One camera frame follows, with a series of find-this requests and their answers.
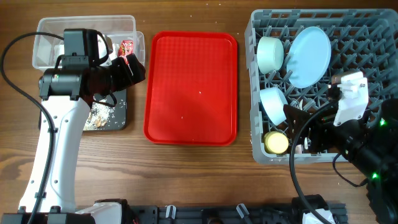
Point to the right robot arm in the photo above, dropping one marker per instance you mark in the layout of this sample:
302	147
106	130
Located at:
373	151

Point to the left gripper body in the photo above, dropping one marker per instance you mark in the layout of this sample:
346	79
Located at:
120	76

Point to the green bowl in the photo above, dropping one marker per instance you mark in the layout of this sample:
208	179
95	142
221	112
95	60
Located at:
270	54

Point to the white napkin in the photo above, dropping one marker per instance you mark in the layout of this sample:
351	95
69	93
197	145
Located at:
58	50
105	47

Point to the clear plastic waste bin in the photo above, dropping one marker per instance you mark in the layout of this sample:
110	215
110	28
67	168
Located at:
116	27

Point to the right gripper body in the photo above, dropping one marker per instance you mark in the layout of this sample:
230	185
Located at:
331	135

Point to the leftover rice and food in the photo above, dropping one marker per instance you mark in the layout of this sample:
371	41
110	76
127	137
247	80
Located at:
105	118

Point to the white plastic spoon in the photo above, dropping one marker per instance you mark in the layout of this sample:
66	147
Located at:
305	143

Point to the white plastic fork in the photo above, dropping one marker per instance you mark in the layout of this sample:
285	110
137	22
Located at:
299	148

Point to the grey dishwasher rack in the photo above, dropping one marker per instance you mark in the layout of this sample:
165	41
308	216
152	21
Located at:
361	39

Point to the light blue bowl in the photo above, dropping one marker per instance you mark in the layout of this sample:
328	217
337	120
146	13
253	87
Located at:
273	101

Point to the light blue plate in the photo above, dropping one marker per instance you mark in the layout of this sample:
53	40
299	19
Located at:
310	56

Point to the red serving tray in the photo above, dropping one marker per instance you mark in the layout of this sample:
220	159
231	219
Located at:
192	89

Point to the black waste tray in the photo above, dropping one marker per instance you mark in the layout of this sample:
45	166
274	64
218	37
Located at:
77	116

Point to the red snack wrapper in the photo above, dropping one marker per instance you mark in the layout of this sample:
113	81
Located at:
126	48

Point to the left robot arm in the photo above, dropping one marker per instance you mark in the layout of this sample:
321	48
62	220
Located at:
66	95

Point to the yellow plastic cup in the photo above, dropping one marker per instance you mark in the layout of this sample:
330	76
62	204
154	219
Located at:
275	142

